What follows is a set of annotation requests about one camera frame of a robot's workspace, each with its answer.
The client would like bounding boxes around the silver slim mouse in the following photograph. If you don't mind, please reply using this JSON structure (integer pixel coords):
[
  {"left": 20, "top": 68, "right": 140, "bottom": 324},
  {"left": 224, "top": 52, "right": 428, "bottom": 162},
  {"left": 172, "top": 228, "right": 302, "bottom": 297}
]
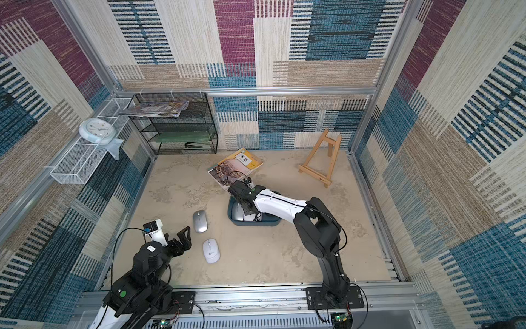
[{"left": 193, "top": 210, "right": 208, "bottom": 234}]

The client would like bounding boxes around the white ribbed mouse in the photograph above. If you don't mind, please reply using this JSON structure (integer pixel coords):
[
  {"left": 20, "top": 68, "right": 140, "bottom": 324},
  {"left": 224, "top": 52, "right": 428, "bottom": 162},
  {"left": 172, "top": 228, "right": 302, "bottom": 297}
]
[{"left": 203, "top": 239, "right": 221, "bottom": 264}]

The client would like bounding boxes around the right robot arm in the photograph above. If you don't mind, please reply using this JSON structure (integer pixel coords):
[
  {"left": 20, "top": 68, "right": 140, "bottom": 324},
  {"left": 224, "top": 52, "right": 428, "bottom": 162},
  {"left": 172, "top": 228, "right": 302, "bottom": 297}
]
[{"left": 227, "top": 179, "right": 351, "bottom": 308}]

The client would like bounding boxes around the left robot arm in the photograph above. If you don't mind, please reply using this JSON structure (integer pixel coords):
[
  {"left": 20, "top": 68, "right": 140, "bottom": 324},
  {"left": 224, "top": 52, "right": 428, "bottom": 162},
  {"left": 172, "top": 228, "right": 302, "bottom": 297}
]
[{"left": 90, "top": 222, "right": 195, "bottom": 328}]

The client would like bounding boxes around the silver mouse in box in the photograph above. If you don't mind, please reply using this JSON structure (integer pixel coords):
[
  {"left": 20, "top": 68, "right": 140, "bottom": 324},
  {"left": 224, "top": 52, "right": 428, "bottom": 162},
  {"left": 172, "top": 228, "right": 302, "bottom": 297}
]
[{"left": 231, "top": 203, "right": 245, "bottom": 222}]

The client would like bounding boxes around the white mouse in box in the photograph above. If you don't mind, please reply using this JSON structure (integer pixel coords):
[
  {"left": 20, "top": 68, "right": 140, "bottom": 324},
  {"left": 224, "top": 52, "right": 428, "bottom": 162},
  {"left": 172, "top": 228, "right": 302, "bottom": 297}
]
[{"left": 244, "top": 212, "right": 262, "bottom": 222}]

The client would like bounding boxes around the teal plastic storage box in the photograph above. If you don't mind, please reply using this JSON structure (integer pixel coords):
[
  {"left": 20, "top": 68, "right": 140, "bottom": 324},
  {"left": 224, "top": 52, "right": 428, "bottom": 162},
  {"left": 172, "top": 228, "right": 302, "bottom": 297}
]
[{"left": 227, "top": 196, "right": 282, "bottom": 226}]

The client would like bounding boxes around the yellow textbook on table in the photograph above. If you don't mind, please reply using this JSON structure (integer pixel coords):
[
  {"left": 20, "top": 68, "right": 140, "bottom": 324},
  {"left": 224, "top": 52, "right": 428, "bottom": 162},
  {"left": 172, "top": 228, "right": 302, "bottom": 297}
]
[{"left": 208, "top": 148, "right": 264, "bottom": 191}]

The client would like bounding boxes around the small wooden easel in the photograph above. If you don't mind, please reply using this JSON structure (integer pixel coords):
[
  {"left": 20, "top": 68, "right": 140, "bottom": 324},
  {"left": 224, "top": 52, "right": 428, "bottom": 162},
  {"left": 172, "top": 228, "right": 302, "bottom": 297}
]
[{"left": 298, "top": 129, "right": 342, "bottom": 188}]

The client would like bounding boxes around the magazine on shelf top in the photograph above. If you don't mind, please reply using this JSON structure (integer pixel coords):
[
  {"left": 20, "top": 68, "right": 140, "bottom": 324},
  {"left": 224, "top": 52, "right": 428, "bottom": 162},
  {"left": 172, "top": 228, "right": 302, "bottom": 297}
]
[{"left": 118, "top": 101, "right": 190, "bottom": 118}]

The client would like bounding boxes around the white round clock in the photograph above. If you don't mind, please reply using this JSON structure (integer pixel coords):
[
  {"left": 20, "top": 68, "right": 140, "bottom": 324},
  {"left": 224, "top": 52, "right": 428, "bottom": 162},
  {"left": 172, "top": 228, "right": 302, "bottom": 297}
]
[{"left": 79, "top": 118, "right": 116, "bottom": 145}]

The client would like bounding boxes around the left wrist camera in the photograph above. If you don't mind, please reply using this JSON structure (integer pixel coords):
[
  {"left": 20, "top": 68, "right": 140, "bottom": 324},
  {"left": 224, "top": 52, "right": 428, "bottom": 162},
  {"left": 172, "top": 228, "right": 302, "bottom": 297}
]
[{"left": 143, "top": 219, "right": 168, "bottom": 247}]

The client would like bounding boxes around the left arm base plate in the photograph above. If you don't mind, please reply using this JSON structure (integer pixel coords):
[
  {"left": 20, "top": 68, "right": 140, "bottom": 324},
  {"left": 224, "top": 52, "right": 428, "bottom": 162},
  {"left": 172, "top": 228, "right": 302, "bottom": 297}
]
[{"left": 163, "top": 291, "right": 196, "bottom": 316}]

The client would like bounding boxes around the black wire mesh shelf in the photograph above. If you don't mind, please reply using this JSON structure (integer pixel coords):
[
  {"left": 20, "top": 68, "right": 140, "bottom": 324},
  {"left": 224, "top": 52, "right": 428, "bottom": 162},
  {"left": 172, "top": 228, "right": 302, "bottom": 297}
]
[{"left": 130, "top": 93, "right": 219, "bottom": 156}]

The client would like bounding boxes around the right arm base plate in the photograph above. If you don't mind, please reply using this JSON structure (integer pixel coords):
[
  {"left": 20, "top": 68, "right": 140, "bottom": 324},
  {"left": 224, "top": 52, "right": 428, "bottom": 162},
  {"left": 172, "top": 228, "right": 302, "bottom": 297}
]
[{"left": 305, "top": 285, "right": 366, "bottom": 311}]

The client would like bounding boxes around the white wire wall basket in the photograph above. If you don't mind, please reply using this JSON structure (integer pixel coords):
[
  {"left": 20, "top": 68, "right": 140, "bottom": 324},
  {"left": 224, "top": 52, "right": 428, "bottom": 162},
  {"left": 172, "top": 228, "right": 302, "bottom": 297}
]
[{"left": 50, "top": 97, "right": 131, "bottom": 185}]

